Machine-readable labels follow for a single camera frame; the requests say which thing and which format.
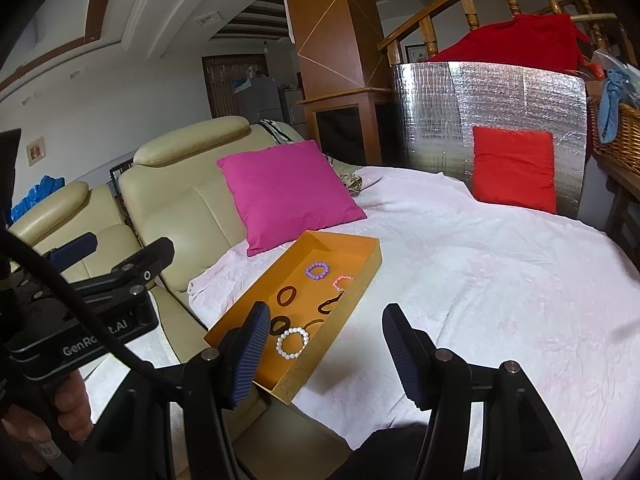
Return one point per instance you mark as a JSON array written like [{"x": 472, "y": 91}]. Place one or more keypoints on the blue cloth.
[{"x": 612, "y": 105}]

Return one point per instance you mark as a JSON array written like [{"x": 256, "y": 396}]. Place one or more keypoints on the person's left hand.
[{"x": 72, "y": 405}]

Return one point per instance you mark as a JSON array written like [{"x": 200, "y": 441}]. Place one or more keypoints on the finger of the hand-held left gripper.
[
  {"x": 135, "y": 270},
  {"x": 75, "y": 252}
]

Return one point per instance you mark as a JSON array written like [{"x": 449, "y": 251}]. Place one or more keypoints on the blue plastic bag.
[{"x": 37, "y": 195}]

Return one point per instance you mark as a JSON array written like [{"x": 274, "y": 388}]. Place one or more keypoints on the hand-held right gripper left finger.
[{"x": 250, "y": 355}]

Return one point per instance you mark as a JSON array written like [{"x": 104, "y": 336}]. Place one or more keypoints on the silver insulation sheet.
[{"x": 430, "y": 120}]

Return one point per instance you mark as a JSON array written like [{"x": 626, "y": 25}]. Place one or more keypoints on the orange cardboard box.
[{"x": 350, "y": 260}]

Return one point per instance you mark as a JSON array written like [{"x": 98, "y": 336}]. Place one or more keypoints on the wooden cabinet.
[{"x": 345, "y": 130}]

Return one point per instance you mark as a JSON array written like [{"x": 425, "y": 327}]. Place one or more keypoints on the wicker basket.
[{"x": 625, "y": 135}]

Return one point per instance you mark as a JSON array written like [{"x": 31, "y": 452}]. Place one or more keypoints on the dark cloth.
[{"x": 390, "y": 455}]

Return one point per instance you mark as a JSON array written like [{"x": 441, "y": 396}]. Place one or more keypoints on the wooden pillar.
[{"x": 330, "y": 25}]

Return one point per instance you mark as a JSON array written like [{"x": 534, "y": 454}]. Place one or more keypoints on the small wall picture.
[{"x": 35, "y": 152}]

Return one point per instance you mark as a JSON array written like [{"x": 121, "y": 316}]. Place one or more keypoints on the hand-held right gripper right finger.
[{"x": 402, "y": 350}]

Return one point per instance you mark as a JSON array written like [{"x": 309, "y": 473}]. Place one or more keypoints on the wooden shelf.
[{"x": 622, "y": 185}]

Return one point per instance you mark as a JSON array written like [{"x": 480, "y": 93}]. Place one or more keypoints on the magenta cushion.
[{"x": 290, "y": 195}]

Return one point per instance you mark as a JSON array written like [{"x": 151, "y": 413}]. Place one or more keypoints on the red cushion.
[{"x": 515, "y": 170}]

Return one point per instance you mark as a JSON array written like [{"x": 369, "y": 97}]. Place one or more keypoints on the red cloth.
[{"x": 510, "y": 45}]

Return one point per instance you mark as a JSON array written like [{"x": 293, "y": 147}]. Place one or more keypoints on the grey refrigerator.
[{"x": 257, "y": 100}]

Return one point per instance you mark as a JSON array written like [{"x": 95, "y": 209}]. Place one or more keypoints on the wooden railing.
[{"x": 440, "y": 10}]

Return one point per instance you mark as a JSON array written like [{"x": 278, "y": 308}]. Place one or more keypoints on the patterned cloth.
[{"x": 350, "y": 182}]

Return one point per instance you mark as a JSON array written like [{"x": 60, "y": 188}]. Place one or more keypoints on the beige leather sofa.
[{"x": 175, "y": 200}]

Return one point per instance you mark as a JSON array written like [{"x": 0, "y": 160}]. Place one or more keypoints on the brown door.
[{"x": 220, "y": 85}]

